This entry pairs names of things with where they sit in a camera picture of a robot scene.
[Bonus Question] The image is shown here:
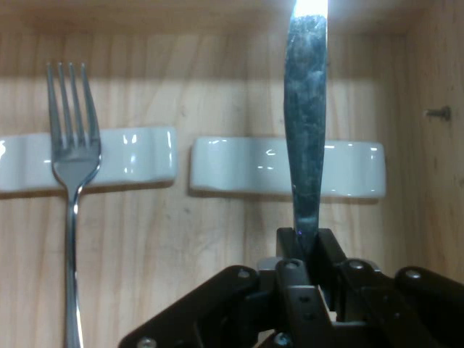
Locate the dark metal screw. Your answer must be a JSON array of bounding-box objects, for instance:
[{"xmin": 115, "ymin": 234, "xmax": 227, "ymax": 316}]
[{"xmin": 425, "ymin": 105, "xmax": 452, "ymax": 122}]

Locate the silver metal fork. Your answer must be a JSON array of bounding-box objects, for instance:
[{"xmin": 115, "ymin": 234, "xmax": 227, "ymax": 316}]
[{"xmin": 46, "ymin": 62, "xmax": 102, "ymax": 348}]

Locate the silver metal table knife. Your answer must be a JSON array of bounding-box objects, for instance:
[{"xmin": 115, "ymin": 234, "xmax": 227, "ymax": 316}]
[{"xmin": 282, "ymin": 0, "xmax": 330, "ymax": 260}]

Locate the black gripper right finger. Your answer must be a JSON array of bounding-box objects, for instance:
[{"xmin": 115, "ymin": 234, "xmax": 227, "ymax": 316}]
[{"xmin": 310, "ymin": 227, "xmax": 464, "ymax": 348}]

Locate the white ceramic cutlery rest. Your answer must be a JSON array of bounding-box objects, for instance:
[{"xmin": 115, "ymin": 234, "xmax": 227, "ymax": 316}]
[
  {"xmin": 0, "ymin": 125, "xmax": 179, "ymax": 194},
  {"xmin": 189, "ymin": 136, "xmax": 387, "ymax": 199}
]

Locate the light wooden drawer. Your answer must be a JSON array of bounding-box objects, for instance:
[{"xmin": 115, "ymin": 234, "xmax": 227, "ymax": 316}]
[{"xmin": 0, "ymin": 0, "xmax": 464, "ymax": 348}]

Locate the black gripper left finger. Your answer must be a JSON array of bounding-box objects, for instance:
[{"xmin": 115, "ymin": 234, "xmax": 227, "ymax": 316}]
[{"xmin": 118, "ymin": 226, "xmax": 335, "ymax": 348}]

